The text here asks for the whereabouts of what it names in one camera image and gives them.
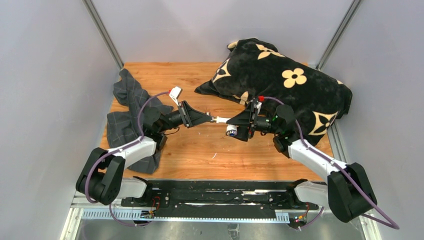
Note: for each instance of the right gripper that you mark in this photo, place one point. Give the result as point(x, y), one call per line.
point(246, 118)

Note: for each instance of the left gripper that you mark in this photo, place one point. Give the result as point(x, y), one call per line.
point(190, 117)

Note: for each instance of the white plastic water faucet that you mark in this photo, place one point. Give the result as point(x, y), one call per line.
point(231, 130)

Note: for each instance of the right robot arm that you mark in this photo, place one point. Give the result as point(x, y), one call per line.
point(346, 190)

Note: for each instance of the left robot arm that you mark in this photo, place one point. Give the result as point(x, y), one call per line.
point(102, 177)

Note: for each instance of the black floral plush blanket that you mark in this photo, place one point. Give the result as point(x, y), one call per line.
point(256, 68)

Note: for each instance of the grey checked cloth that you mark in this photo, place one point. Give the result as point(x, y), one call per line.
point(122, 126)

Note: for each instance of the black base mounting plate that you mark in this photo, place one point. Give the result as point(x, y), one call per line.
point(213, 200)

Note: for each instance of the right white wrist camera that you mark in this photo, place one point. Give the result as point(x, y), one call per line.
point(257, 107)

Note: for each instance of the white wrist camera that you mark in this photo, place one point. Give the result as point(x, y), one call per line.
point(175, 93)
point(257, 107)

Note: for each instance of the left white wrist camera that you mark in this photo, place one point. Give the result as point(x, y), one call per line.
point(175, 93)

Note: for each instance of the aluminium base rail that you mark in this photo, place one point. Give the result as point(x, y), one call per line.
point(205, 153)

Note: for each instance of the left aluminium frame post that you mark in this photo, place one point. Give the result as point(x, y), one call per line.
point(97, 20)

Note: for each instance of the aluminium frame post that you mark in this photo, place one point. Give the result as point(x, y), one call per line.
point(340, 30)
point(97, 20)

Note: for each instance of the right aluminium frame post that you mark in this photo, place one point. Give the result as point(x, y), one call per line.
point(340, 30)

